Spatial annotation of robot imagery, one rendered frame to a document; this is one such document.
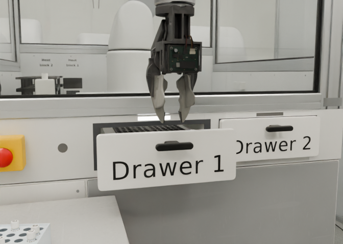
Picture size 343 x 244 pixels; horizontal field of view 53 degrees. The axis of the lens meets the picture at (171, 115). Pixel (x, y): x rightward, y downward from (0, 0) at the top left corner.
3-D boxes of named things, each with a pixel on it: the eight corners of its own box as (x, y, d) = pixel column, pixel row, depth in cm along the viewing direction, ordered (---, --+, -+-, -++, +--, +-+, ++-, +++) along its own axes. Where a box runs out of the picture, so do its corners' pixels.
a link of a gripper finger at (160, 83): (153, 125, 62) (160, 73, 61) (146, 120, 67) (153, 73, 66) (169, 127, 62) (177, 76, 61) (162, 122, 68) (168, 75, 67)
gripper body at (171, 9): (161, 75, 59) (161, 2, 57) (150, 74, 67) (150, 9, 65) (203, 75, 61) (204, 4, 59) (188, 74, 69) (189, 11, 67)
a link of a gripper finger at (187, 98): (188, 126, 63) (181, 76, 62) (179, 121, 69) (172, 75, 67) (204, 123, 64) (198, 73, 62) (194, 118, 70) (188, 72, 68)
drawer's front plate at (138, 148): (236, 179, 74) (237, 129, 73) (98, 191, 67) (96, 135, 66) (232, 177, 76) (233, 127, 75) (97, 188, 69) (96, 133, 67)
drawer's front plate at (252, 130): (318, 155, 96) (320, 116, 94) (221, 163, 88) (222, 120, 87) (314, 154, 97) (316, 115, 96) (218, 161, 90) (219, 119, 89)
